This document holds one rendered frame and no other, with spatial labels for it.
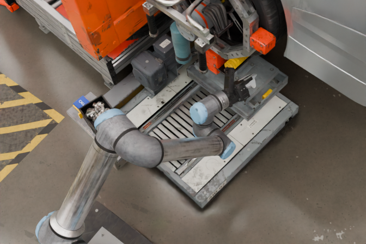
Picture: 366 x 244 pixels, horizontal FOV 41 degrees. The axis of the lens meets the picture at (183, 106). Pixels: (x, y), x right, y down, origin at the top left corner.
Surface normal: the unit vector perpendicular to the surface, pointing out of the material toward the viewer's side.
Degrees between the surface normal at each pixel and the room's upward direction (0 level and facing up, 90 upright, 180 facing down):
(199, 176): 0
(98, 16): 90
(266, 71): 0
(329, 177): 0
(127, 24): 90
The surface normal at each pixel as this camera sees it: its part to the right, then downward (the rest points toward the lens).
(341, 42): -0.71, 0.63
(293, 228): -0.11, -0.54
